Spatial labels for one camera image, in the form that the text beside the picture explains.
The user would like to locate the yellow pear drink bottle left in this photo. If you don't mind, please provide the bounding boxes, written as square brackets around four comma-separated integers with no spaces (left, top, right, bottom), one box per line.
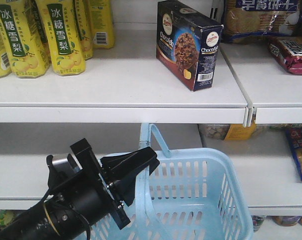
[0,0,49,79]

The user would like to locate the clear water bottle bottom shelf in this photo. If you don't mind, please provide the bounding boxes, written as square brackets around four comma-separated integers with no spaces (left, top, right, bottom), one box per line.
[251,215,267,232]

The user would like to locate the yellow pear drink bottle back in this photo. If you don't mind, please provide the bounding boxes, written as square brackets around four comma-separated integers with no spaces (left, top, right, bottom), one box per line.
[88,0,115,49]

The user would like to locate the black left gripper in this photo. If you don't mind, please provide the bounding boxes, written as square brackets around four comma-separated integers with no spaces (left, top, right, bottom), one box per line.
[46,139,160,230]

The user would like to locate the white store shelving unit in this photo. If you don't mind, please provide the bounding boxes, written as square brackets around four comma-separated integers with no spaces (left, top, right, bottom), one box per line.
[0,0,302,209]

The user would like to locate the dark blue cookie box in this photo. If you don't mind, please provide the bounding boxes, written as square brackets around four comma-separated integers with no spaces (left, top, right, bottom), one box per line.
[156,0,224,92]

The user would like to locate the light blue shopping basket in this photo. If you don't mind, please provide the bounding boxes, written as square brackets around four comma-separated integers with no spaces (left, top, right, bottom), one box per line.
[79,123,253,240]

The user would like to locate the yellow pear drink bottle front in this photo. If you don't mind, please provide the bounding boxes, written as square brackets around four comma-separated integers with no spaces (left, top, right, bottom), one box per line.
[36,0,86,76]

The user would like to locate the red biscuit packet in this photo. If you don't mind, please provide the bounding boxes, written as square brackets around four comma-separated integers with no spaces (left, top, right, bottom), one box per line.
[268,36,302,75]

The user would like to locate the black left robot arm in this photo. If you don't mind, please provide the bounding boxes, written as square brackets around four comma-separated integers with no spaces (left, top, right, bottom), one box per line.
[0,139,159,240]

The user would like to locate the blue snack bag lower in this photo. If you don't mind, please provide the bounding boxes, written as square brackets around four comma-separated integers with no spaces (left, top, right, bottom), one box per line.
[285,128,302,181]

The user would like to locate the yellow pear drink bottle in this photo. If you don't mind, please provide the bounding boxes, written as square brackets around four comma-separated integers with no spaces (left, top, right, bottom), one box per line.
[88,0,115,49]
[0,0,49,79]
[36,0,86,76]

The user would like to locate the blue breakfast biscuit bag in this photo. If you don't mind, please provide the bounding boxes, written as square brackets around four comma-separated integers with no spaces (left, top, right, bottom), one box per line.
[223,0,302,44]

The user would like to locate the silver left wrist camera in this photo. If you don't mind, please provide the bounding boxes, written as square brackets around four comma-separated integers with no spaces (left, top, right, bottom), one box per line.
[52,153,80,179]

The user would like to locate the yellow snack bag lower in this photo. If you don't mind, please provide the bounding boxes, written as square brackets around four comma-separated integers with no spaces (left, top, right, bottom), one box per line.
[224,124,257,141]

